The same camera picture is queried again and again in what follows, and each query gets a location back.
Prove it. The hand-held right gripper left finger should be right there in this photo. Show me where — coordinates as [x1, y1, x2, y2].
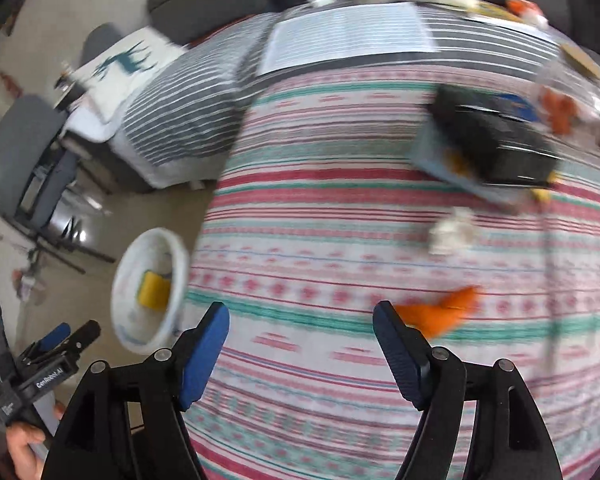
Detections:
[40, 301, 231, 480]

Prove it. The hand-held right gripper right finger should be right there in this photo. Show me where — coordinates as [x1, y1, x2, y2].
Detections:
[372, 300, 563, 480]

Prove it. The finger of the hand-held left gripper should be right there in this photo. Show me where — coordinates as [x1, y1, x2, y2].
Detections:
[22, 322, 72, 361]
[45, 320, 102, 358]

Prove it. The orange scrap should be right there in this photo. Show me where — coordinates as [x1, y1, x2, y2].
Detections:
[395, 285, 483, 339]

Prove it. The green and yellow sponge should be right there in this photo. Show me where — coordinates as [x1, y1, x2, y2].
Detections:
[139, 270, 173, 309]

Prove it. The white waste bin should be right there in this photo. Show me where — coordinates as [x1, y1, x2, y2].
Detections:
[111, 227, 190, 356]

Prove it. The person's left hand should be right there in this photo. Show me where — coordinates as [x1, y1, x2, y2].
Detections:
[5, 416, 48, 480]

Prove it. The crumpled white paper ball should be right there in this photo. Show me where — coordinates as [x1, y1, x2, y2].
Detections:
[427, 207, 478, 256]

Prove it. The grey chair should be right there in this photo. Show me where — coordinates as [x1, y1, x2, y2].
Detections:
[0, 95, 116, 273]

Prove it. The pale blue flat box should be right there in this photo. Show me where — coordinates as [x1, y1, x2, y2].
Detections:
[412, 120, 526, 211]

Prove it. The white quilted cloth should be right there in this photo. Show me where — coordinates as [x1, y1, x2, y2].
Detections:
[62, 95, 123, 148]

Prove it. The yellow snack packet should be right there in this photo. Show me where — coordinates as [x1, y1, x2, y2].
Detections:
[530, 172, 563, 203]

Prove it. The black rectangular box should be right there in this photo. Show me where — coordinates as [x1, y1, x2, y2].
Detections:
[432, 85, 563, 188]

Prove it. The small side table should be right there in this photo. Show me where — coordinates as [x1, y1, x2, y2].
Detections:
[55, 72, 88, 111]

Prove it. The grey striped blanket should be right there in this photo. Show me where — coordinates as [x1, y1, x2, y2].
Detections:
[62, 0, 571, 188]

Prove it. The blue flat packet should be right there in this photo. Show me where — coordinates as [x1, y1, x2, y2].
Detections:
[490, 92, 541, 123]

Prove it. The white deer print pillow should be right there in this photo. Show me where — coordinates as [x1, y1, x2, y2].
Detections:
[75, 27, 181, 121]

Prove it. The tangerine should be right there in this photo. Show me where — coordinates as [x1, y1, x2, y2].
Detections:
[550, 107, 581, 136]
[540, 87, 568, 113]

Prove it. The round glass jar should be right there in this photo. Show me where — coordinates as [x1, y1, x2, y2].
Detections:
[532, 42, 600, 136]

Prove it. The printed paper sheet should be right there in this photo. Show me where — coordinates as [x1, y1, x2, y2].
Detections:
[257, 2, 438, 76]

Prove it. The cork jar lid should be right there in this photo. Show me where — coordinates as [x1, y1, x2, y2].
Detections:
[560, 42, 600, 81]

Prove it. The yellow book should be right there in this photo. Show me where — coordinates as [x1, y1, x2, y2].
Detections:
[467, 1, 516, 23]

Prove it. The orange and white toy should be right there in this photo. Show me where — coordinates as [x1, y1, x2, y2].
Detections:
[505, 0, 551, 28]

